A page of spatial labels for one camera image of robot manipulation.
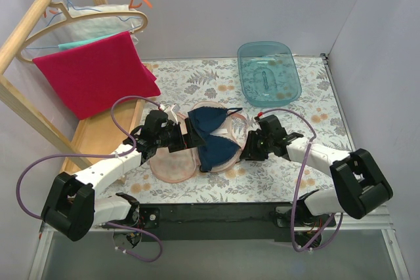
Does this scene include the navy blue lace bra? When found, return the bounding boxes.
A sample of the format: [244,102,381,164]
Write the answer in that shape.
[188,106,242,172]

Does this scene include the peach floral mesh laundry bag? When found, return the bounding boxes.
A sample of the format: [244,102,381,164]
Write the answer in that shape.
[148,102,245,183]

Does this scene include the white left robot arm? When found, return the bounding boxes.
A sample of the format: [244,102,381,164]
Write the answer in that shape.
[41,110,205,241]

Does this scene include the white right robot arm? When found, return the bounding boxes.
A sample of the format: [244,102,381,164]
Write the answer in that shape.
[240,115,394,226]

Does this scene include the floral patterned table mat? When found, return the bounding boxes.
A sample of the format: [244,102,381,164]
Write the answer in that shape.
[103,57,352,203]

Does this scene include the clear teal plastic tub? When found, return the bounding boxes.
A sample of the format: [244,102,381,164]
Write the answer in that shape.
[237,41,302,108]

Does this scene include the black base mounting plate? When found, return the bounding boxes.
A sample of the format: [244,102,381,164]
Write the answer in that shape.
[101,203,337,243]

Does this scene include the wooden clothes rack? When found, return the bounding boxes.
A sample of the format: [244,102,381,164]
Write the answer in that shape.
[0,0,145,184]

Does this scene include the magenta red towel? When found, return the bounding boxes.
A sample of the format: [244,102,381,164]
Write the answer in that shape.
[33,31,161,120]

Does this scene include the teal folded cloth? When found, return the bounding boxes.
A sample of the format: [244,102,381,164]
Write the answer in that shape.
[58,34,113,51]

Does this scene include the white cloth on hanger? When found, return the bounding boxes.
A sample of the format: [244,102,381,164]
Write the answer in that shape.
[58,3,140,45]

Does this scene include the beige wooden hanger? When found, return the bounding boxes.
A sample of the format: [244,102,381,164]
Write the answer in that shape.
[16,3,148,63]

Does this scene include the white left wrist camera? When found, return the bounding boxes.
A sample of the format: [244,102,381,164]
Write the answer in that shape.
[164,104,180,125]

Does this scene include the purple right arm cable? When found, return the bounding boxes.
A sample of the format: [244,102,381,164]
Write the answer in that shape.
[259,108,344,252]

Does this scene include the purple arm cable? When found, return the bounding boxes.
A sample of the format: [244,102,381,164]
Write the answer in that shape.
[16,95,167,263]
[259,108,344,252]

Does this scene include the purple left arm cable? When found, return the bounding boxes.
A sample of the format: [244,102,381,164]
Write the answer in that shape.
[16,95,167,263]

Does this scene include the blue wire hanger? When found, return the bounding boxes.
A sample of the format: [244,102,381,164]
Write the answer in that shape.
[22,2,148,49]

